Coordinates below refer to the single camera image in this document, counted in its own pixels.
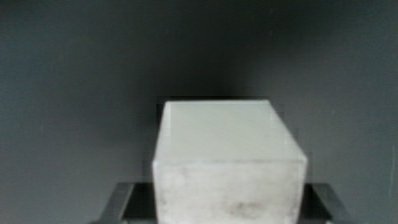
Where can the white table leg with tag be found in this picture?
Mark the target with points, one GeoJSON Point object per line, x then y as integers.
{"type": "Point", "coordinates": [230, 165]}

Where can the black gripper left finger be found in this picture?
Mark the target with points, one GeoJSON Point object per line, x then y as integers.
{"type": "Point", "coordinates": [130, 205]}

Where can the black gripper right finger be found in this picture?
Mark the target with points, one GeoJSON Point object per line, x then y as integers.
{"type": "Point", "coordinates": [324, 208]}

